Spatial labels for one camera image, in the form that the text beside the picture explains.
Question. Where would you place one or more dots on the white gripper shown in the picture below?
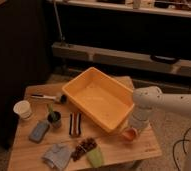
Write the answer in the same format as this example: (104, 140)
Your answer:
(138, 121)

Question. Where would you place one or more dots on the orange red apple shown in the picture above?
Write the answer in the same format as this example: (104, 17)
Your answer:
(129, 134)

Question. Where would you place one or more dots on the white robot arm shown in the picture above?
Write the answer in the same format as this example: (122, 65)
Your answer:
(147, 98)

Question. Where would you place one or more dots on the yellow plastic bin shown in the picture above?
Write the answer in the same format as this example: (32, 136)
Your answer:
(103, 99)

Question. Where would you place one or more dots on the grey metal shelf beam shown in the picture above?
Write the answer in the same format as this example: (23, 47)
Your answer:
(119, 58)

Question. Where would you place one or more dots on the dark grape bunch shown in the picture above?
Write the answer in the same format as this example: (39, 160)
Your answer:
(83, 147)

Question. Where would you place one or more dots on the small potted green plant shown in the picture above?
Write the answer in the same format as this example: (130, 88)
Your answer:
(53, 117)

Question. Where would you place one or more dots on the folded blue cloth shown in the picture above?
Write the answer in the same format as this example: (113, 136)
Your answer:
(57, 156)

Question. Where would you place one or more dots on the white paper cup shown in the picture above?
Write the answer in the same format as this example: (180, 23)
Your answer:
(23, 109)

